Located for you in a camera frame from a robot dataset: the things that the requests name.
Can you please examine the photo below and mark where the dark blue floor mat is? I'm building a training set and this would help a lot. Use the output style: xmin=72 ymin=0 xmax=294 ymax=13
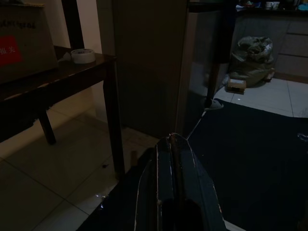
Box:
xmin=77 ymin=97 xmax=308 ymax=231

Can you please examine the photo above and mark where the green plastic garbage bag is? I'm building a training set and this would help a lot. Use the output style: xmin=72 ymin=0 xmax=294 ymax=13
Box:
xmin=228 ymin=36 xmax=275 ymax=88

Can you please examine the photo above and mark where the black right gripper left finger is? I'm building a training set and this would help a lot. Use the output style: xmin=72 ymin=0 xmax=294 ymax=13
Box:
xmin=134 ymin=136 xmax=179 ymax=231

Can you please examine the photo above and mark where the small cardboard box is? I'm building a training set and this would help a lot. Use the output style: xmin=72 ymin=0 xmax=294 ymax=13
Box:
xmin=225 ymin=78 xmax=248 ymax=94

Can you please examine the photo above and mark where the grey kitchen base cabinet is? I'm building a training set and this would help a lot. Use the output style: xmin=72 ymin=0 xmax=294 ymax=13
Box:
xmin=232 ymin=9 xmax=308 ymax=84

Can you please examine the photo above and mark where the grey slipper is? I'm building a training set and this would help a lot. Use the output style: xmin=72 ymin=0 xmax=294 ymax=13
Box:
xmin=204 ymin=98 xmax=224 ymax=111

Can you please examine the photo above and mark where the tall grey refrigerator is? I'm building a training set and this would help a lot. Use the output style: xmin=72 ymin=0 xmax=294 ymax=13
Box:
xmin=112 ymin=0 xmax=229 ymax=140

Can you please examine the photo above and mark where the dark wooden table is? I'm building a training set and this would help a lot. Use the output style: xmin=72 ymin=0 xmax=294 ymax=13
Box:
xmin=0 ymin=45 xmax=126 ymax=181

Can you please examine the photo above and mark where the cardboard box with red label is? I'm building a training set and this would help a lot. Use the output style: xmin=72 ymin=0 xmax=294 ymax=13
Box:
xmin=0 ymin=3 xmax=59 ymax=84

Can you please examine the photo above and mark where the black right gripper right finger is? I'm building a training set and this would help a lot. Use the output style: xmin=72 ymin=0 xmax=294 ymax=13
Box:
xmin=171 ymin=132 xmax=227 ymax=231

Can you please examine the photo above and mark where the white tape roll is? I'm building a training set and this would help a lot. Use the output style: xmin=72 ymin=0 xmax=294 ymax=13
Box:
xmin=70 ymin=48 xmax=96 ymax=64

